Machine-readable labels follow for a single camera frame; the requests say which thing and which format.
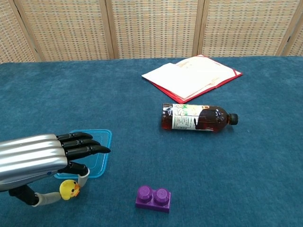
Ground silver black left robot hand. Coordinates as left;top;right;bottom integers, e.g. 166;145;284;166
0;131;111;208

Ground yellow rubber duck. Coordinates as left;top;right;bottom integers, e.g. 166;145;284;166
59;179;81;201

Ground purple two-stud toy brick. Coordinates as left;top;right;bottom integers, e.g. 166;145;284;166
135;185;171;214

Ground blue carpet table covering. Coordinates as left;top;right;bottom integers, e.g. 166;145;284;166
0;55;303;227

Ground red book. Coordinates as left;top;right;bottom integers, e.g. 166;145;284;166
141;54;243;104

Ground clear blue plastic lid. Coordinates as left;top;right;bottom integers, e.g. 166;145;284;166
53;129;113;180

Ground brown tea plastic bottle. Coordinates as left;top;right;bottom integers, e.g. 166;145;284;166
161;103;239;133

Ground woven wooden folding screen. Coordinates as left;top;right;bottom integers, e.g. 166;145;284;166
0;0;303;64

